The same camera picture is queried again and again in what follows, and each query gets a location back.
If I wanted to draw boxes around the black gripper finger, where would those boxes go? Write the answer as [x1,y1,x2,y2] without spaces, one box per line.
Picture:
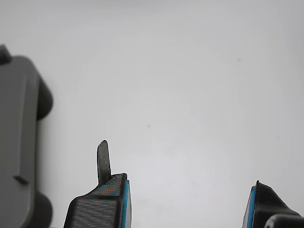
[63,139,133,228]
[242,180,304,228]

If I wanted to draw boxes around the gray 3D-printed box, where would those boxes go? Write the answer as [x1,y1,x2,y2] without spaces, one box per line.
[0,44,54,228]

